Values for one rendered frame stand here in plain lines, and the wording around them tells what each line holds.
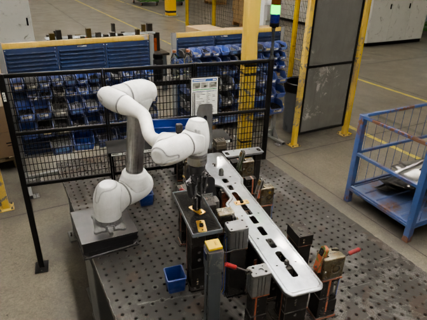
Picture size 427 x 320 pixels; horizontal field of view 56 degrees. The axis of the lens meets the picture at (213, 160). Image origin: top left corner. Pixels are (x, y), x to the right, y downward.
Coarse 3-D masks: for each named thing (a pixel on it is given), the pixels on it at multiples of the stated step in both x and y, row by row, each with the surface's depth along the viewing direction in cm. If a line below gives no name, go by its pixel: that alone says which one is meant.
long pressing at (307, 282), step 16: (208, 160) 273; (224, 160) 273; (224, 176) 253; (240, 176) 254; (240, 192) 235; (240, 208) 220; (256, 208) 221; (256, 224) 207; (272, 224) 208; (256, 240) 196; (272, 240) 196; (272, 256) 185; (288, 256) 186; (272, 272) 175; (288, 272) 176; (304, 272) 176; (288, 288) 167; (304, 288) 167; (320, 288) 168
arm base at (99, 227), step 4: (92, 216) 239; (96, 220) 230; (120, 220) 234; (96, 224) 231; (100, 224) 229; (104, 224) 229; (108, 224) 229; (112, 224) 230; (116, 224) 232; (120, 224) 234; (124, 224) 235; (96, 228) 230; (100, 228) 229; (104, 228) 230; (108, 228) 228; (112, 228) 228; (116, 228) 232; (120, 228) 232; (124, 228) 232; (96, 232) 227; (100, 232) 229; (104, 232) 230; (108, 232) 228; (112, 232) 230
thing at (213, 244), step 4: (208, 240) 169; (212, 240) 169; (216, 240) 169; (208, 244) 167; (212, 244) 167; (216, 244) 167; (220, 244) 167; (208, 248) 165; (212, 248) 165; (216, 248) 165; (220, 248) 166
